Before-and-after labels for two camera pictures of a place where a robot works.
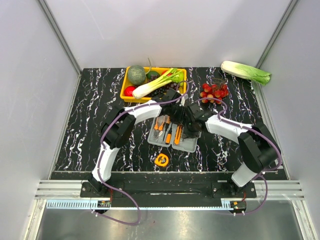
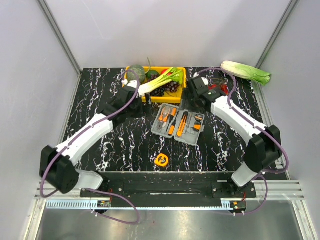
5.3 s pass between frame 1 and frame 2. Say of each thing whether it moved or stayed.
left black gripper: moved
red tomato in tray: stayed
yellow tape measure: stayed
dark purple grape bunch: stayed
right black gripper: moved
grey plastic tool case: moved
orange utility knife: moved
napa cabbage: stayed
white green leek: stayed
